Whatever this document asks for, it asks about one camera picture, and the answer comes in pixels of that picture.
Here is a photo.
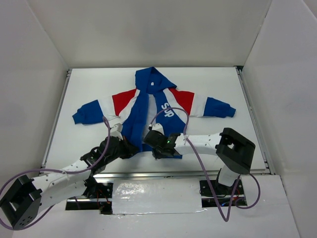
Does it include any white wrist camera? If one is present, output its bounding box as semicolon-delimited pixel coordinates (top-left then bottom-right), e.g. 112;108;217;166
110;123;123;140
149;123;164;134

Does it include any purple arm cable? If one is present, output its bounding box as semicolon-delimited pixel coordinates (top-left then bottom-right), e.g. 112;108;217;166
0;115;111;230
149;107;261;223

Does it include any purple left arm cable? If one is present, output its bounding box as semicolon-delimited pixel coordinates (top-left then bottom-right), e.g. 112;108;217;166
0;115;111;230

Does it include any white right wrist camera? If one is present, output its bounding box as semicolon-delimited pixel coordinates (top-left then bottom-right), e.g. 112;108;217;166
149;123;164;134

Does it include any aluminium table frame rail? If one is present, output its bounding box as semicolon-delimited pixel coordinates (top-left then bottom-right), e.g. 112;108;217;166
43;67;275;179

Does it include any blue white red hooded jacket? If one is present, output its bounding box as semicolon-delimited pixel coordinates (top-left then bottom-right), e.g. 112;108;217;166
72;67;236;153

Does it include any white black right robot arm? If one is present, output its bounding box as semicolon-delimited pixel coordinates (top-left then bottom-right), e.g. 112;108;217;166
144;128;256;194

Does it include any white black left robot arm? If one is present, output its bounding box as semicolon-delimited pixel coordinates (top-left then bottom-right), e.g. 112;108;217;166
0;136;139;230

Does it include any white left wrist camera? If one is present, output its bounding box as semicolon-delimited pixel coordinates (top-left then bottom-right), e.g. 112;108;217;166
110;123;123;140

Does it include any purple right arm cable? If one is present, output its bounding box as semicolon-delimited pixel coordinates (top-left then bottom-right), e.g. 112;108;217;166
149;107;261;223

